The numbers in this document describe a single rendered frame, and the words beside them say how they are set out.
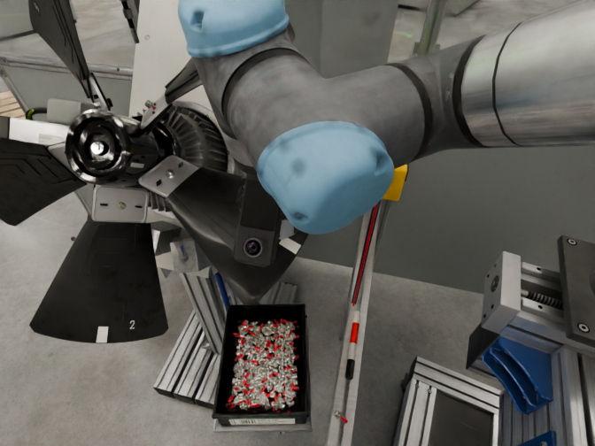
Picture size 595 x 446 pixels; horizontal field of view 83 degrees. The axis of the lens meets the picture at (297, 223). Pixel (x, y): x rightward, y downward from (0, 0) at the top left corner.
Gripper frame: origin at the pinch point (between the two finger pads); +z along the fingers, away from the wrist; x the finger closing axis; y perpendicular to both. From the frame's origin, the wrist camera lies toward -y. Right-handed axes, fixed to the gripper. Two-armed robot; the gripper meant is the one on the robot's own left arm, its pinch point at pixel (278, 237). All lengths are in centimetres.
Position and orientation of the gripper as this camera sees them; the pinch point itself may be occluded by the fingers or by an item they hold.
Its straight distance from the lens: 52.9
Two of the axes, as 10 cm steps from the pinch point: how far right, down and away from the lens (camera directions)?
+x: -9.7, -1.8, 1.6
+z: 0.6, 4.5, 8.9
